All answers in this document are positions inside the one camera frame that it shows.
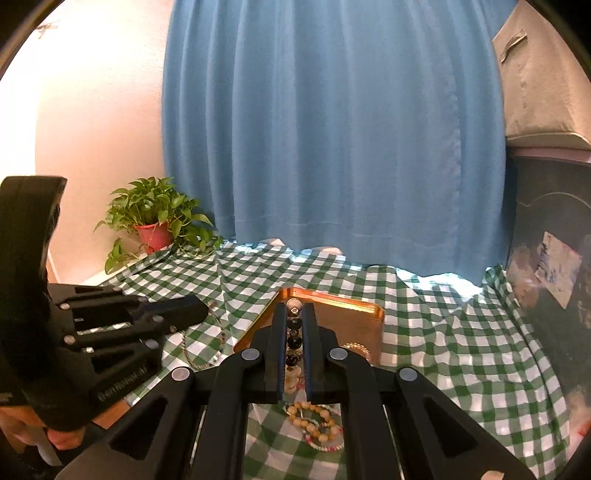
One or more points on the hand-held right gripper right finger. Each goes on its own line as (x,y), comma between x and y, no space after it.
(310,355)

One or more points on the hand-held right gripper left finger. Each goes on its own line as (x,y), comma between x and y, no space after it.
(278,355)

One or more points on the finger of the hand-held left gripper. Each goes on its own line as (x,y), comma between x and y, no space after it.
(184,310)
(124,344)

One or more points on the copper tray with pink rim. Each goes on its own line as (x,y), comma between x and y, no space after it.
(355,318)

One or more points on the person's left hand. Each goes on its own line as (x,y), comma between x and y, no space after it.
(64,438)

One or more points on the potted green plant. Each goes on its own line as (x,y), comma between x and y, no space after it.
(152,203)

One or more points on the green checkered tablecloth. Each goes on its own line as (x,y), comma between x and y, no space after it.
(452,350)

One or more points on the blue curtain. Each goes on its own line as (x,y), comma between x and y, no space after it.
(337,129)

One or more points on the clear storage box purple lid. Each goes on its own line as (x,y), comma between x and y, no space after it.
(549,258)

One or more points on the grey fabric storage box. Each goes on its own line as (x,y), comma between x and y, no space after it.
(540,87)

